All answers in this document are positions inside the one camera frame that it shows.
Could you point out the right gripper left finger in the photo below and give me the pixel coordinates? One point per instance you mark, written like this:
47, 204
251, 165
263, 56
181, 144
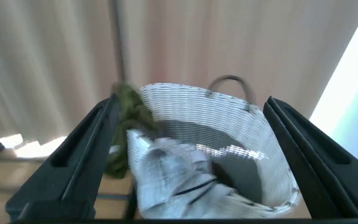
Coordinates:
61, 186

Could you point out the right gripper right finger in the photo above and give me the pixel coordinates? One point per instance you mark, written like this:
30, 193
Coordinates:
331, 186

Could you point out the pale grey shorts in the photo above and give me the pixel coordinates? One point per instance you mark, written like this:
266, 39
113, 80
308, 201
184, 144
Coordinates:
166, 174

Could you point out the white laundry basket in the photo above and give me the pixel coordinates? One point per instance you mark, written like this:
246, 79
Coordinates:
197, 105

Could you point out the green garment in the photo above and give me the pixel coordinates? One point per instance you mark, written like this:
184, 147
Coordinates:
132, 112

